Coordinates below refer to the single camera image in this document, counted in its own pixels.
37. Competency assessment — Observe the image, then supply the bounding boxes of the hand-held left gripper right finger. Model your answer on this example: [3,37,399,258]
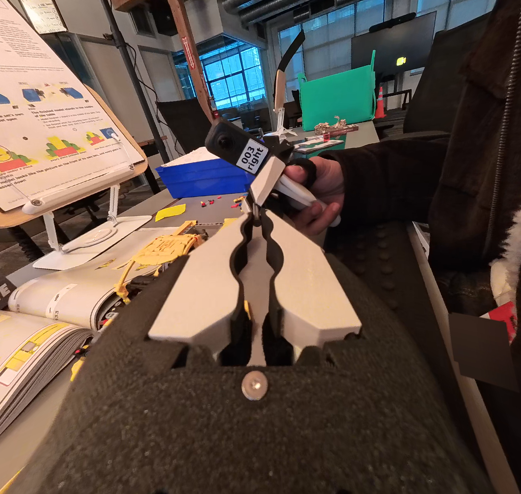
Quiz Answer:
[260,209,363,366]

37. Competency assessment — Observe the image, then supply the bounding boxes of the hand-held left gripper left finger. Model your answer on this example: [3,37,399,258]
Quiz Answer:
[148,212,255,367]

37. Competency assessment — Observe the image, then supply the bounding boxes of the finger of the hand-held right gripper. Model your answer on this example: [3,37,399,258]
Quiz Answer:
[247,157,286,214]

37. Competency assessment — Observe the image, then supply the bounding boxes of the person's right forearm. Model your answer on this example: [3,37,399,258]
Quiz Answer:
[326,135,453,224]

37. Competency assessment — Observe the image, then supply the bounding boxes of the grey desk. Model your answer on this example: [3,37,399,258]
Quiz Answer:
[0,121,381,494]

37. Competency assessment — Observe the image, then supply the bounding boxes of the person's right hand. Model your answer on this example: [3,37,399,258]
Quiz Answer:
[283,156,347,238]

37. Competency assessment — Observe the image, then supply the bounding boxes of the dark standing board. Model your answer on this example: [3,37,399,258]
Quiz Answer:
[156,97,213,155]

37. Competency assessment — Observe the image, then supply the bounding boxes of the blue plastic bin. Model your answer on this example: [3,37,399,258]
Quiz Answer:
[154,157,256,200]

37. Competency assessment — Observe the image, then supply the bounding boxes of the yellow brick car model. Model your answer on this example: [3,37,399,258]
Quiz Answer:
[68,218,252,383]

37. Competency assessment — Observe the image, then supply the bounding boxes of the paned window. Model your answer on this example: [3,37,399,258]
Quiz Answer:
[174,35,268,110]

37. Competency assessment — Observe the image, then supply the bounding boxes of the green baseplate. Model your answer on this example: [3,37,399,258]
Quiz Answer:
[292,128,347,155]

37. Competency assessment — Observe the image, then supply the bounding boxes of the dark perforated panel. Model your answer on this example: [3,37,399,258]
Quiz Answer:
[325,220,482,466]

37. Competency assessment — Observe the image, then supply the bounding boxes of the yellow paper strip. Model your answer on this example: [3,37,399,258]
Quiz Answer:
[154,203,187,223]

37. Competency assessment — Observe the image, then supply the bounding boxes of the brown brick model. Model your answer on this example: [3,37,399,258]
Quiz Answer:
[313,114,360,135]

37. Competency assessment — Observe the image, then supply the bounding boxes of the brown wooden beam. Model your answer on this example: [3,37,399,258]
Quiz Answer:
[162,0,215,122]

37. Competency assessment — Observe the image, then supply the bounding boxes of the green box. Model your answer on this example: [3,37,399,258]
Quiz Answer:
[296,49,378,133]

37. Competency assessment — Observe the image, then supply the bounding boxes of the black stand pole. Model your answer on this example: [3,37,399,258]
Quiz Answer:
[93,0,172,165]

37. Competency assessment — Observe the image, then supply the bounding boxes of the instruction booklet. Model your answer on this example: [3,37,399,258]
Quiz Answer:
[0,226,229,434]

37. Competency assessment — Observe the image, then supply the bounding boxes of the orange traffic cone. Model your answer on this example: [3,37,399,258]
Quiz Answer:
[373,85,388,121]

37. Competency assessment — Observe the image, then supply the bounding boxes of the glass partition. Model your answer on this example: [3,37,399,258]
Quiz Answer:
[276,0,506,84]

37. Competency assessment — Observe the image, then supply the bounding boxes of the printed instruction sheet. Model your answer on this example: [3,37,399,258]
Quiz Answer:
[0,0,145,213]

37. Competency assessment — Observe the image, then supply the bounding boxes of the dark monitor screen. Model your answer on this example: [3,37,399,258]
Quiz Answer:
[350,10,438,78]

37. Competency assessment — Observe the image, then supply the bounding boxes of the person's white shirt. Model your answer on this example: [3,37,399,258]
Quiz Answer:
[488,211,521,345]

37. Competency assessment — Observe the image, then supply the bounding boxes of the black office chair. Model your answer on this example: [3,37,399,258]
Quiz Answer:
[402,12,494,137]

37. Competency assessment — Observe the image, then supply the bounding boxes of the person's fleece-lined dark jacket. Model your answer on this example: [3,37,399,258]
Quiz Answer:
[427,0,521,312]

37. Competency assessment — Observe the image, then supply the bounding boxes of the small whiteboard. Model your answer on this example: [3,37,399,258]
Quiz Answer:
[8,0,68,36]

